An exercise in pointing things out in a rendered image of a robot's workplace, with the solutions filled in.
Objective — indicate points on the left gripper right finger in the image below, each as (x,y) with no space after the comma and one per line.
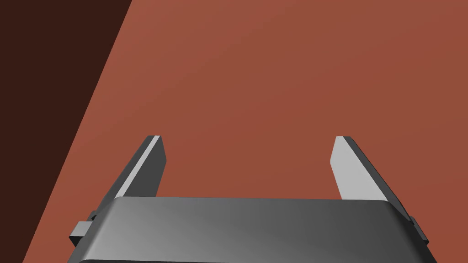
(356,173)

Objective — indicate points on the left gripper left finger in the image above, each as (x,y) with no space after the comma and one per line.
(144,171)

